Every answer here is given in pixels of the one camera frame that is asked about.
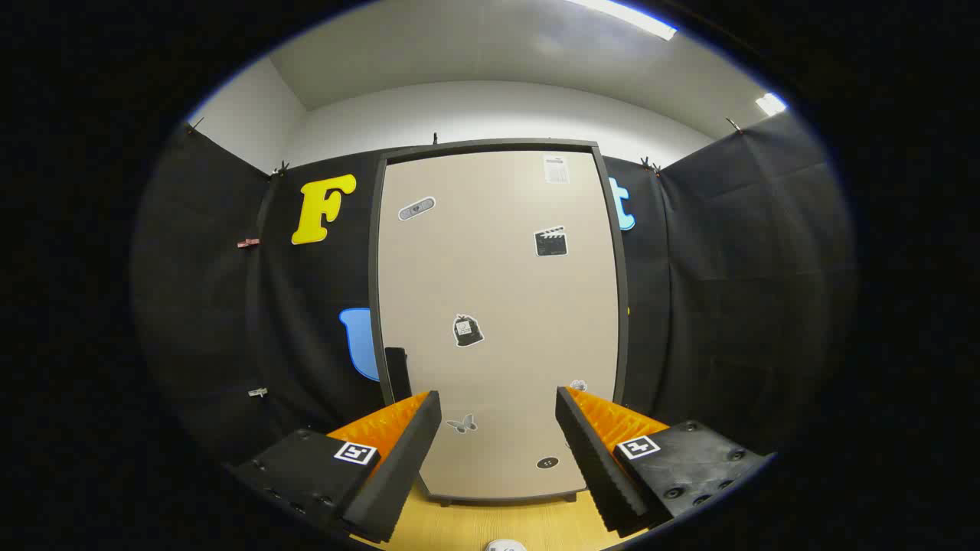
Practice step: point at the long ceiling light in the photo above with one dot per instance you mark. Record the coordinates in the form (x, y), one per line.
(635, 17)

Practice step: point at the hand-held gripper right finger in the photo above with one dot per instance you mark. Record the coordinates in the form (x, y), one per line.
(593, 459)

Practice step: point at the small ceiling light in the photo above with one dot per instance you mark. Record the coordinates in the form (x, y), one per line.
(770, 103)

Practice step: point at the black backdrop cloth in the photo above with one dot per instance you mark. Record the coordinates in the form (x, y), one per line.
(727, 306)

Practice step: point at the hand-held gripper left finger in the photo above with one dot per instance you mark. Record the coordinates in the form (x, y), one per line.
(406, 459)

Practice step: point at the silver clip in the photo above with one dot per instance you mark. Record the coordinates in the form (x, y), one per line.
(257, 392)

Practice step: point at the dark grey shoe cabinet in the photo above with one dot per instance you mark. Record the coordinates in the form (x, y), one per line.
(374, 306)

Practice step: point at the small black clip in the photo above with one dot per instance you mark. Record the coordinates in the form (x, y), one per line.
(651, 165)
(196, 125)
(282, 168)
(734, 124)

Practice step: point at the white canvas shoe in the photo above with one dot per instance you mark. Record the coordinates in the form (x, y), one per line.
(504, 546)

